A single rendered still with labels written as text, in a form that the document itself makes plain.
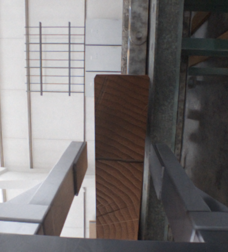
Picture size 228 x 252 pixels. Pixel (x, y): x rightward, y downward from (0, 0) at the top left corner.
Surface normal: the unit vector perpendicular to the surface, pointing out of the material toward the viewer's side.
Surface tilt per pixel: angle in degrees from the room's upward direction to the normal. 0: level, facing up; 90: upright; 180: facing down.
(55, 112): 88
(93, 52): 90
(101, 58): 90
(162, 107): 90
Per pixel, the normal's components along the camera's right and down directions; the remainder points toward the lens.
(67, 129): -0.01, 0.12
